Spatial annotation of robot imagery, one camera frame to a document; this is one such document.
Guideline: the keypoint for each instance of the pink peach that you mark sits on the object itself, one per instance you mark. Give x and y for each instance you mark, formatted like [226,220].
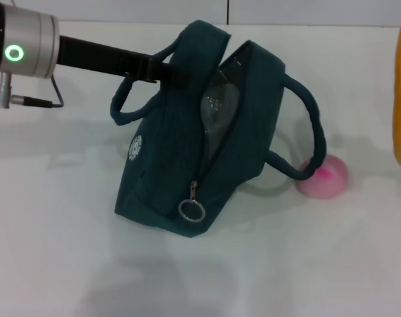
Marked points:
[329,185]

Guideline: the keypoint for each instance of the clear plastic food container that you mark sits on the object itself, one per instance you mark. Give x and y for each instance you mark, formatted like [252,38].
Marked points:
[220,112]

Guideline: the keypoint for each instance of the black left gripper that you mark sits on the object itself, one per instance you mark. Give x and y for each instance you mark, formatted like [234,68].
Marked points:
[101,59]

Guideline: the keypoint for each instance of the dark teal insulated lunch bag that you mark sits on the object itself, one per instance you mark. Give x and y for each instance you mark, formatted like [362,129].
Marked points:
[253,125]

